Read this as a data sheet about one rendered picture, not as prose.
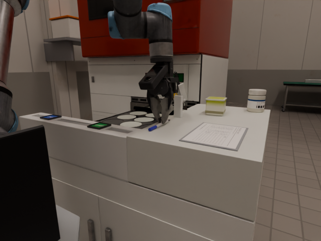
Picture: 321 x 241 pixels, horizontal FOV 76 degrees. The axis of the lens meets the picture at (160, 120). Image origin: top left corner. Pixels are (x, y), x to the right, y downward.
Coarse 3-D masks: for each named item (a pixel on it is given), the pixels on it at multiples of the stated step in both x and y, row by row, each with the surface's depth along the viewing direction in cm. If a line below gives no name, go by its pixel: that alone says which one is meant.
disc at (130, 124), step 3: (123, 123) 97; (126, 123) 97; (129, 123) 97; (132, 123) 97; (135, 123) 97; (138, 123) 97; (141, 123) 97; (126, 126) 92; (129, 126) 92; (132, 126) 92; (135, 126) 92
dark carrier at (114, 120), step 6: (126, 114) 116; (144, 114) 116; (102, 120) 102; (108, 120) 102; (114, 120) 102; (120, 120) 102; (126, 120) 102; (132, 120) 102; (156, 120) 102; (138, 126) 92; (144, 126) 92
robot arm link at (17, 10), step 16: (0, 0) 55; (16, 0) 58; (0, 16) 54; (16, 16) 64; (0, 32) 53; (0, 48) 53; (0, 64) 52; (0, 80) 51; (0, 96) 49; (0, 112) 47; (16, 128) 54
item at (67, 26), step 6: (54, 18) 246; (60, 18) 243; (66, 18) 237; (72, 18) 241; (78, 18) 246; (54, 24) 249; (60, 24) 244; (66, 24) 239; (72, 24) 241; (78, 24) 248; (54, 30) 251; (60, 30) 246; (66, 30) 241; (72, 30) 242; (78, 30) 249; (54, 36) 254; (60, 36) 249; (66, 36) 243; (72, 36) 243; (78, 36) 250
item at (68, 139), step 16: (48, 128) 76; (64, 128) 72; (80, 128) 68; (112, 128) 69; (128, 128) 68; (48, 144) 78; (64, 144) 74; (80, 144) 69; (96, 144) 65; (112, 144) 62; (64, 160) 76; (80, 160) 71; (96, 160) 67; (112, 160) 64
